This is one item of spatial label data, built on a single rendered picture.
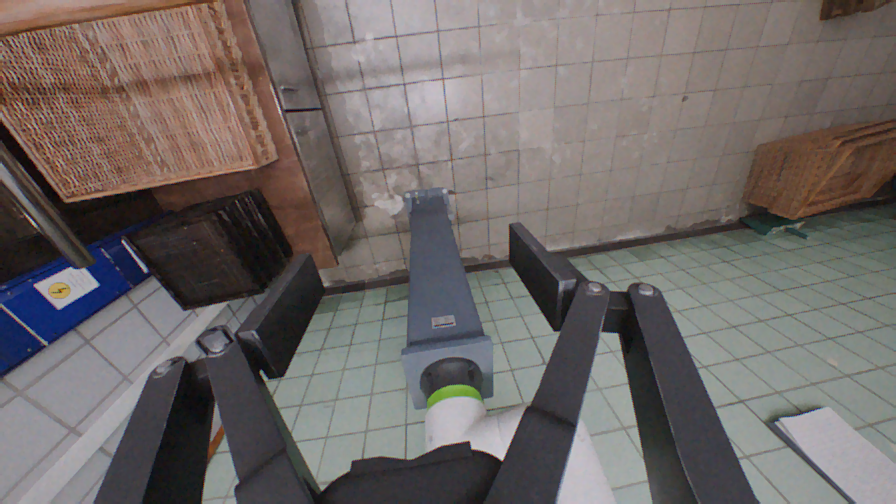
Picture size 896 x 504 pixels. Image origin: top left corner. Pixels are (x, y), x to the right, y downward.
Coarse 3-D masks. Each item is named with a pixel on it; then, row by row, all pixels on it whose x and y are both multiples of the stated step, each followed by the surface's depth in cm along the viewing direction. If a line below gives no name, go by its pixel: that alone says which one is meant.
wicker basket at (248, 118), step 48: (0, 48) 57; (96, 48) 72; (144, 48) 74; (192, 48) 76; (0, 96) 57; (48, 96) 64; (144, 96) 79; (192, 96) 81; (240, 96) 76; (48, 144) 64; (96, 144) 73; (144, 144) 84; (192, 144) 87; (240, 144) 89; (96, 192) 71
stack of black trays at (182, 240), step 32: (256, 192) 94; (160, 224) 79; (192, 224) 74; (224, 224) 77; (256, 224) 92; (160, 256) 78; (192, 256) 79; (224, 256) 80; (256, 256) 87; (288, 256) 106; (192, 288) 84; (224, 288) 85; (256, 288) 85
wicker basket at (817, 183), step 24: (840, 144) 141; (864, 144) 129; (888, 144) 148; (792, 168) 156; (816, 168) 145; (840, 168) 165; (864, 168) 160; (888, 168) 150; (792, 192) 159; (816, 192) 148; (864, 192) 163; (792, 216) 162
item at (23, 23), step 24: (0, 0) 27; (24, 0) 26; (48, 0) 27; (72, 0) 27; (96, 0) 27; (120, 0) 28; (144, 0) 28; (168, 0) 28; (192, 0) 29; (216, 0) 30; (0, 24) 27; (24, 24) 28; (48, 24) 28
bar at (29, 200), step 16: (0, 144) 36; (0, 160) 36; (0, 176) 36; (16, 176) 38; (16, 192) 38; (32, 192) 39; (32, 208) 39; (48, 208) 41; (48, 224) 41; (64, 224) 42; (48, 240) 41; (64, 240) 42; (64, 256) 43; (80, 256) 44
